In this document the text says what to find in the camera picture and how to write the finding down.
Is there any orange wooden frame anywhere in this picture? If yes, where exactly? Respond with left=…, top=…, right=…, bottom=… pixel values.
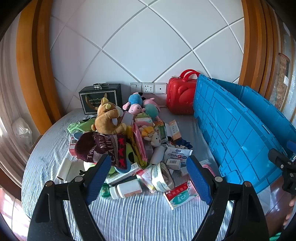
left=16, top=0, right=63, bottom=130
left=238, top=0, right=285, bottom=107

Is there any brown teddy bear plush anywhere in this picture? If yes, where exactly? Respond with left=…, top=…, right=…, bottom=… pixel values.
left=91, top=97, right=127, bottom=135

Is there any green bottle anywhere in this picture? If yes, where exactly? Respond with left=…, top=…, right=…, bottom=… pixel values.
left=100, top=183, right=112, bottom=197

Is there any white pill bottle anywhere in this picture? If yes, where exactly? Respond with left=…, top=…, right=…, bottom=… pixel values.
left=109, top=178, right=143, bottom=200

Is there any orange white box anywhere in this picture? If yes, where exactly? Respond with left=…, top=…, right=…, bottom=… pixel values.
left=168, top=119, right=183, bottom=141

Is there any white plastic bag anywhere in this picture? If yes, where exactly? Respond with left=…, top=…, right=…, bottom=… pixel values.
left=12, top=118, right=33, bottom=154

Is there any yellow plush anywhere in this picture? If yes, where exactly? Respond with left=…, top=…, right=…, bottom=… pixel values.
left=141, top=126, right=155, bottom=138

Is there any printed tissue packet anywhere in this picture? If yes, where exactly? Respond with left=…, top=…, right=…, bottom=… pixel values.
left=135, top=113, right=153, bottom=127

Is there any tape roll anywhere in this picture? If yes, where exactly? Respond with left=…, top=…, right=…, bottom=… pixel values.
left=150, top=161, right=176, bottom=193

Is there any striped curtain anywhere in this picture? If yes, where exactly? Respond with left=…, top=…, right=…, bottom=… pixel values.
left=0, top=30, right=47, bottom=186

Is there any blue plastic crate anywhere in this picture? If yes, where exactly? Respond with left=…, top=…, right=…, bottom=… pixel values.
left=193, top=74, right=296, bottom=195

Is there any red small suitcase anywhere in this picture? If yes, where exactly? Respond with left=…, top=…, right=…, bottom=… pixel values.
left=166, top=69, right=201, bottom=115

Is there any white lamb plush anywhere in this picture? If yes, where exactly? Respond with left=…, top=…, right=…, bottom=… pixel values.
left=150, top=134, right=163, bottom=148

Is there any red green medicine box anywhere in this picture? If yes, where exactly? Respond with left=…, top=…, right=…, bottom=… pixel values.
left=163, top=181, right=199, bottom=210

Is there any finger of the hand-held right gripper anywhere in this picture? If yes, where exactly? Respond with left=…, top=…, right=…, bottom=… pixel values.
left=268, top=148, right=296, bottom=194

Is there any pink floral tissue pack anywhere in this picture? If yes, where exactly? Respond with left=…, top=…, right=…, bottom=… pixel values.
left=131, top=123, right=149, bottom=165

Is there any small white box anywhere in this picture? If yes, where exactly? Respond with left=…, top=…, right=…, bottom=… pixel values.
left=166, top=159, right=182, bottom=171

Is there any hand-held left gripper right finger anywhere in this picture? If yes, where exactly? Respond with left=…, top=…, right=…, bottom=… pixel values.
left=186, top=155, right=270, bottom=241

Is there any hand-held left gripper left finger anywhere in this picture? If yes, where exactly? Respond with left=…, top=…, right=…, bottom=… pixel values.
left=27, top=153, right=112, bottom=241

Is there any black gift box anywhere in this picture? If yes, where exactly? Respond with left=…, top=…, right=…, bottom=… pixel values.
left=79, top=83, right=123, bottom=115

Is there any white paper roll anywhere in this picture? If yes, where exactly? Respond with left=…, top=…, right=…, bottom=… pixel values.
left=56, top=158, right=72, bottom=181
left=150, top=146, right=165, bottom=165

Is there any maroon knit hat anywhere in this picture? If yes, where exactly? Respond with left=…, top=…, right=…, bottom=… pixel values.
left=75, top=132, right=133, bottom=172

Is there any pink white packet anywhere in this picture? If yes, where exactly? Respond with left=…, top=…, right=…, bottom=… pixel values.
left=136, top=168, right=158, bottom=194

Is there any green white medicine box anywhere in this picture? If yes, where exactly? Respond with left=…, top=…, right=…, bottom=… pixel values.
left=105, top=162, right=143, bottom=186

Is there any blue cloth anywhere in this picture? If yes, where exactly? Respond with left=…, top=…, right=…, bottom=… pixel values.
left=172, top=138, right=194, bottom=150

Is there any teal-dress pig plush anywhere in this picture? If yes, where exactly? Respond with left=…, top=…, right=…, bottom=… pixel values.
left=142, top=97, right=161, bottom=121

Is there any blue-shirt pig plush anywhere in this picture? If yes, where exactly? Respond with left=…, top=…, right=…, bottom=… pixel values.
left=122, top=92, right=144, bottom=115

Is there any white wipes packet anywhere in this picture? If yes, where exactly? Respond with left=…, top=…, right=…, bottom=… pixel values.
left=163, top=148, right=193, bottom=166

